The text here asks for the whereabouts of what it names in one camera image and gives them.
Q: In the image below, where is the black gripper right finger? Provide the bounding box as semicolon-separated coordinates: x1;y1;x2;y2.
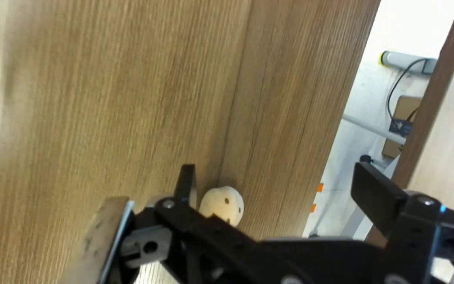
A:
348;159;413;234

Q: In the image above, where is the light tube green ring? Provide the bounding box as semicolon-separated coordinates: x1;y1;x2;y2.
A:
378;48;440;75

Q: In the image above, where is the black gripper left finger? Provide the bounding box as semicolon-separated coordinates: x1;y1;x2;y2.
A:
172;162;198;214

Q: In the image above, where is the beige toy cookie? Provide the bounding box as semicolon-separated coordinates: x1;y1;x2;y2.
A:
197;182;246;228

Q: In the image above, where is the black adapter with cable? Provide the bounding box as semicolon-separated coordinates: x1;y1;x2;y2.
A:
384;54;435;136

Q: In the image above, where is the small brown cardboard box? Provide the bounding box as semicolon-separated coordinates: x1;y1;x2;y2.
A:
381;94;424;160

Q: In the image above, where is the wooden shelf board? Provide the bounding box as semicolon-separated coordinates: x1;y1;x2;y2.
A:
389;0;454;190

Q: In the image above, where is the white metal bar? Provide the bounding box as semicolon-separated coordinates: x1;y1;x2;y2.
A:
340;111;408;146

